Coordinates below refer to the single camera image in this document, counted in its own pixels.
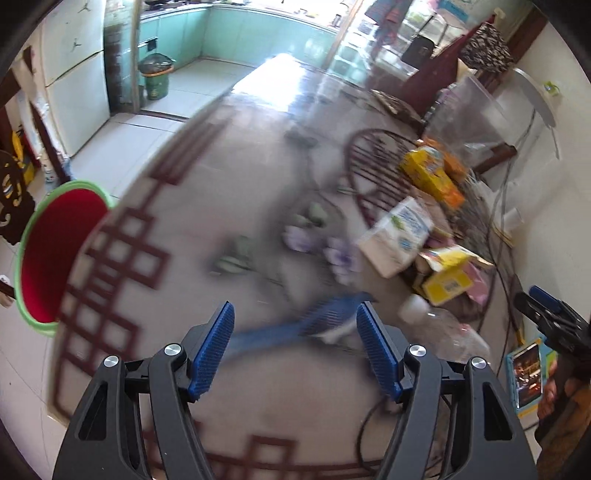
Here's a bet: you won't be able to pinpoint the clear crushed plastic bottle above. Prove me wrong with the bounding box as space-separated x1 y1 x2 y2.
398 294 491 363

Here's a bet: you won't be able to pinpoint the pink plastic bag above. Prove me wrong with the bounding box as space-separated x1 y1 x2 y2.
465 262 490 306

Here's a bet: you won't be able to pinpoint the yellow white box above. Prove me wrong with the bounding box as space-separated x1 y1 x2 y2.
413 245 494 307

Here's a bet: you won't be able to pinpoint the white blue milk carton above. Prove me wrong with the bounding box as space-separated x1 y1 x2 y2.
358 197 434 279

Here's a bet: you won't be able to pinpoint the yellow iced tea carton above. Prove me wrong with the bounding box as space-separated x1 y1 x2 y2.
401 146 465 210

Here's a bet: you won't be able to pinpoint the green kitchen trash bin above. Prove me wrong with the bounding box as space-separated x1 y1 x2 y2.
138 53 175 101

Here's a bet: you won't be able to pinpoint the teal kitchen cabinets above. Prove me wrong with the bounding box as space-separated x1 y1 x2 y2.
138 4 337 68

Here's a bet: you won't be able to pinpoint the person's right hand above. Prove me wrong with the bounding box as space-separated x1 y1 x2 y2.
537 377 581 420

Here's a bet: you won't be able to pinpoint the colourful sticky note book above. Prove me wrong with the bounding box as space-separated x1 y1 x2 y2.
505 336 557 422

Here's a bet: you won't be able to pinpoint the red basket with green rim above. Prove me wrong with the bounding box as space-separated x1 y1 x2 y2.
14 180 114 337

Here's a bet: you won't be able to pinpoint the clear zip bag with snacks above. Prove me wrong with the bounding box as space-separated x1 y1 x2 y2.
424 75 508 168

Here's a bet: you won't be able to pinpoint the white desk lamp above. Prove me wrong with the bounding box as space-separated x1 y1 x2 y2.
487 68 563 234

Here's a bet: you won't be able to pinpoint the dark wooden carved chair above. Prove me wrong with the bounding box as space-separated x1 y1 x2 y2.
1 107 72 245

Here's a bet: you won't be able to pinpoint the black patterned hanging bag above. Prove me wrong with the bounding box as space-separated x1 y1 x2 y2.
459 23 514 74

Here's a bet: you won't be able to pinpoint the black small handbag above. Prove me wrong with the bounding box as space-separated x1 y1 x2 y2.
401 35 436 69

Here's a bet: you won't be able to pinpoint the white two-door refrigerator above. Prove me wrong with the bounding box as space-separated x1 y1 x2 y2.
40 0 109 157

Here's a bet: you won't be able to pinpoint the hanging blue red towel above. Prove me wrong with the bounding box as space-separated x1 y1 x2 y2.
365 0 413 45

